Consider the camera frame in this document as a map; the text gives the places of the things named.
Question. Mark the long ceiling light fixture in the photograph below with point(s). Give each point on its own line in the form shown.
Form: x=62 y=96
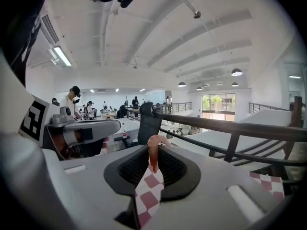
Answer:
x=62 y=56

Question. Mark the person's left hand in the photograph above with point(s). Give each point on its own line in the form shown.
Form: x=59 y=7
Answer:
x=65 y=150

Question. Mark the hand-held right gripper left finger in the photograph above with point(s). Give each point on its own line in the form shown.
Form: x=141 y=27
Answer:
x=91 y=181

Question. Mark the person's black clothing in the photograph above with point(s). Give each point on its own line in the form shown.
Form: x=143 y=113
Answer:
x=21 y=20

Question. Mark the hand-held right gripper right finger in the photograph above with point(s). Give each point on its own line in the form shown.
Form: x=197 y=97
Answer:
x=211 y=200

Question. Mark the black mesh office chair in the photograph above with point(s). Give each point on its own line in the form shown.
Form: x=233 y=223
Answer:
x=148 y=123

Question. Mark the large glass window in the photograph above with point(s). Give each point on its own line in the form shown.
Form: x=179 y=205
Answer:
x=218 y=106

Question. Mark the black metal railing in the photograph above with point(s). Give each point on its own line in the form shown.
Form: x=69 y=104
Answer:
x=216 y=126

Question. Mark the small black ceiling spotlight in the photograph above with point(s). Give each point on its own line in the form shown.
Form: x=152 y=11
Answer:
x=197 y=14

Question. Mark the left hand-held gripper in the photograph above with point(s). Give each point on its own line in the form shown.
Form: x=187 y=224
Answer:
x=51 y=114

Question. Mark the red-label water bottle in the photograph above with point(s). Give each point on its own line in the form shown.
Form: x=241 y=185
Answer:
x=124 y=131

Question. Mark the white ceiling air vent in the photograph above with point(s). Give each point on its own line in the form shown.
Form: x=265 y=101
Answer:
x=50 y=29

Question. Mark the orange curved object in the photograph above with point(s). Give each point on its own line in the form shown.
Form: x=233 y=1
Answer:
x=153 y=152

